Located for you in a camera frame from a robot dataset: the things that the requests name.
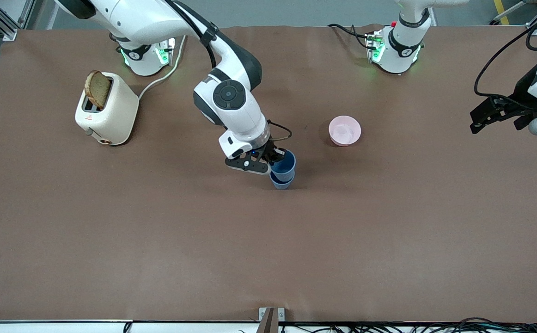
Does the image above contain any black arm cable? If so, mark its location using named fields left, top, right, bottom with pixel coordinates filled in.
left=474, top=5, right=537, bottom=99
left=169, top=0, right=218, bottom=69

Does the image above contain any white toaster power cable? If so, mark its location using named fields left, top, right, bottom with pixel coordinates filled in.
left=138, top=35, right=187, bottom=100

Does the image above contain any brown table cover sheet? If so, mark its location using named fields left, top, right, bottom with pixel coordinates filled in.
left=0, top=24, right=537, bottom=323

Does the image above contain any cream white toaster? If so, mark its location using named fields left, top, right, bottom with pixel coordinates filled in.
left=75, top=72, right=140, bottom=146

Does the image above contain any brown bread slice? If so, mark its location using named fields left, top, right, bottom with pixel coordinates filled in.
left=85, top=70, right=112, bottom=110

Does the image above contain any black floor cable bundle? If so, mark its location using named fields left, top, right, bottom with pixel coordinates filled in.
left=278, top=317, right=537, bottom=333

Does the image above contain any pink bowl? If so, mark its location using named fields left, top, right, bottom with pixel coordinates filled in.
left=329, top=116, right=362, bottom=147

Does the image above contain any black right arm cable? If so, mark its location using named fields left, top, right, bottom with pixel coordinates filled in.
left=169, top=0, right=218, bottom=69

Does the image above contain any metal bracket with post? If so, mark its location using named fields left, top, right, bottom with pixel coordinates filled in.
left=258, top=307, right=286, bottom=333

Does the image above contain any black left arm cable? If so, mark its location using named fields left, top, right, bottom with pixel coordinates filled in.
left=474, top=5, right=537, bottom=99

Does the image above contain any black left base cable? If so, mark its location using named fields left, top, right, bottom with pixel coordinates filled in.
left=327, top=23, right=372, bottom=49

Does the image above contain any blue plastic cup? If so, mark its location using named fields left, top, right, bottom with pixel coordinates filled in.
left=269, top=171, right=295, bottom=191
left=270, top=148, right=297, bottom=183

